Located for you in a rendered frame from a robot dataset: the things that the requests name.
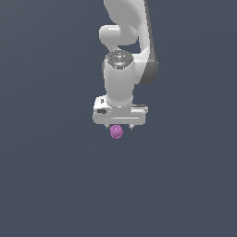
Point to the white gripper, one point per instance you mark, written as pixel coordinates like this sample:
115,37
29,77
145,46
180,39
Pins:
118,115

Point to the small purple round object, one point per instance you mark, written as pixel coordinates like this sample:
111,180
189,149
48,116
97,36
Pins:
116,131

